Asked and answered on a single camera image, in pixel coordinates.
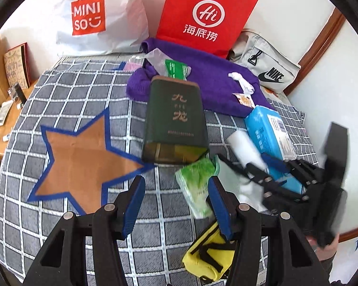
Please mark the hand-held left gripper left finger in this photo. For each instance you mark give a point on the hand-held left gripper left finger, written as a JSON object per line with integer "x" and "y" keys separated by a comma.
{"x": 134, "y": 205}

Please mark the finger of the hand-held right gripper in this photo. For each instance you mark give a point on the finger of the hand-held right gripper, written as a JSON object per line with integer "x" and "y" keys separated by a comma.
{"x": 274, "y": 192}
{"x": 276, "y": 162}

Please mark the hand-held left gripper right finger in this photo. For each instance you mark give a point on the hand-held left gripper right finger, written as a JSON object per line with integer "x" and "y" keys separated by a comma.
{"x": 220, "y": 208}

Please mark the light green tissue pack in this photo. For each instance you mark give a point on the light green tissue pack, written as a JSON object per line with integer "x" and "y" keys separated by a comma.
{"x": 194, "y": 184}

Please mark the white sponge block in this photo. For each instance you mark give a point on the white sponge block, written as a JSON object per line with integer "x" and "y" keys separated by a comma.
{"x": 241, "y": 146}

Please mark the green wet wipe packet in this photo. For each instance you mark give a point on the green wet wipe packet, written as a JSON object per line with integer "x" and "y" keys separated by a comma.
{"x": 174, "y": 68}

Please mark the green sachet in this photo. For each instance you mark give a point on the green sachet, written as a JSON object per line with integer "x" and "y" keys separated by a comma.
{"x": 155, "y": 59}

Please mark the person's right hand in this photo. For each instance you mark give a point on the person's right hand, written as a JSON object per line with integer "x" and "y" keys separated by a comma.
{"x": 325, "y": 251}

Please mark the blue tissue pack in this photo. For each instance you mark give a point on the blue tissue pack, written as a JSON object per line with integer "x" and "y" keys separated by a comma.
{"x": 265, "y": 131}

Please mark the grey checked cloth with star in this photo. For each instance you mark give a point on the grey checked cloth with star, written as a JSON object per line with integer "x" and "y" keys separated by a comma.
{"x": 77, "y": 161}

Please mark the dark green tin box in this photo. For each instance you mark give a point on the dark green tin box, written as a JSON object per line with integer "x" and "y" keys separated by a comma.
{"x": 173, "y": 131}

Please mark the grey waist bag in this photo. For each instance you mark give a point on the grey waist bag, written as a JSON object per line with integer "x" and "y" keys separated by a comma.
{"x": 271, "y": 53}

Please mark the purple towel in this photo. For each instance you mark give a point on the purple towel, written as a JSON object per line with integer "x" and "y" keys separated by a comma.
{"x": 203, "y": 77}

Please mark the wooden nightstand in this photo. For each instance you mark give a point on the wooden nightstand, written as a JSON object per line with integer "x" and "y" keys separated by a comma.
{"x": 3, "y": 149}

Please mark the small white tube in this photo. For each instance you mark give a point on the small white tube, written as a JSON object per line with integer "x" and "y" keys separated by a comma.
{"x": 6, "y": 137}

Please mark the white flat packet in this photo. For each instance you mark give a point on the white flat packet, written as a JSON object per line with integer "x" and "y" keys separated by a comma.
{"x": 3, "y": 113}

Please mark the small dark bottle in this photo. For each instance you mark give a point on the small dark bottle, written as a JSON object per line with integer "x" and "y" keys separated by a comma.
{"x": 18, "y": 93}

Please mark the brown notebook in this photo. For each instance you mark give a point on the brown notebook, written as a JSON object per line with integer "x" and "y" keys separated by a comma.
{"x": 16, "y": 65}

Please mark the red paper shopping bag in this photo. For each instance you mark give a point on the red paper shopping bag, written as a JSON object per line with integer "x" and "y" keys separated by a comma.
{"x": 179, "y": 6}

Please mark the white plastic shopping bag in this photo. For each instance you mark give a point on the white plastic shopping bag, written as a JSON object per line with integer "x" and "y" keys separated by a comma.
{"x": 113, "y": 12}

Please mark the brown wooden door frame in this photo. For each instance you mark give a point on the brown wooden door frame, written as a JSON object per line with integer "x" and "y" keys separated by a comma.
{"x": 316, "y": 50}

